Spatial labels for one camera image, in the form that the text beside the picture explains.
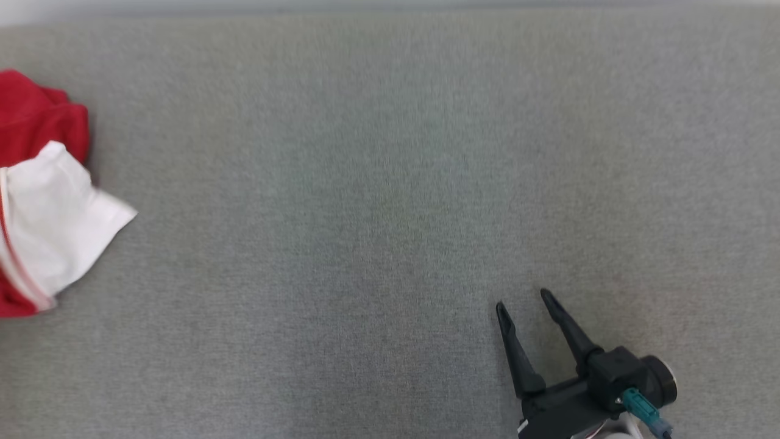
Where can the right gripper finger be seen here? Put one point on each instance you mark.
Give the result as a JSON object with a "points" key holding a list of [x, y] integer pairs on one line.
{"points": [[521, 366], [573, 335]]}

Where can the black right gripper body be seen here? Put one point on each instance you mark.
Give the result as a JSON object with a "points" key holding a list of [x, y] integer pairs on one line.
{"points": [[560, 411]]}

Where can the red white basketball jersey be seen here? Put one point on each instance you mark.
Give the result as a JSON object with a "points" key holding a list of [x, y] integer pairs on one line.
{"points": [[55, 225]]}

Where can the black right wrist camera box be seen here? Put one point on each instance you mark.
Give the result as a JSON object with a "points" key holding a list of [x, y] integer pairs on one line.
{"points": [[621, 372]]}

